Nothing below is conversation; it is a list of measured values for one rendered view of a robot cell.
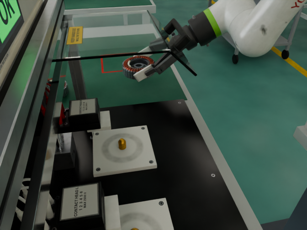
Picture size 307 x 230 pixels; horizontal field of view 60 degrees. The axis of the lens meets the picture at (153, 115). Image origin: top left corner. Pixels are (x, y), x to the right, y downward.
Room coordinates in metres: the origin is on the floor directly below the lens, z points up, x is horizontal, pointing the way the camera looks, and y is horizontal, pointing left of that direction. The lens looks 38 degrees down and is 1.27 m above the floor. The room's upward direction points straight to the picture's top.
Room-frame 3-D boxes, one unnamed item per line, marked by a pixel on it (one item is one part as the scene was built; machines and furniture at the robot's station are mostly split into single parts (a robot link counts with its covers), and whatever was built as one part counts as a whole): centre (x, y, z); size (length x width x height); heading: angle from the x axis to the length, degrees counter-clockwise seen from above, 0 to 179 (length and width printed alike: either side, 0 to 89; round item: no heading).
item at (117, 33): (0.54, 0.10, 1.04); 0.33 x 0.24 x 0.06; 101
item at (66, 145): (0.46, 0.22, 0.80); 0.07 x 0.05 x 0.06; 11
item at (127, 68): (0.81, 0.05, 0.84); 0.11 x 0.11 x 0.04
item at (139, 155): (0.49, 0.08, 0.78); 0.15 x 0.15 x 0.01; 11
